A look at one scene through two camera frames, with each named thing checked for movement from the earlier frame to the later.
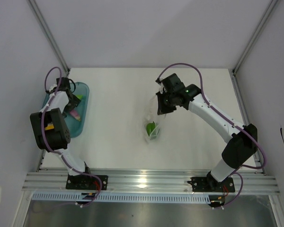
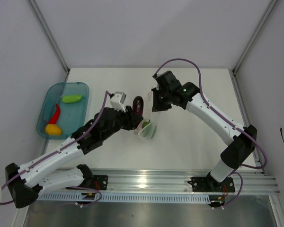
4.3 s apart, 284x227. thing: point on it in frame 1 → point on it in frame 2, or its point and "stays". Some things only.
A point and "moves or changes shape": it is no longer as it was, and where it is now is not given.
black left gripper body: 73,103 → 123,121
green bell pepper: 150,127 moves or changes shape
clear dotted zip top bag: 153,120 moves or changes shape
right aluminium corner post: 261,24 stays
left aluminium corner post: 41,20 stays
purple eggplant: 74,113 → 138,105
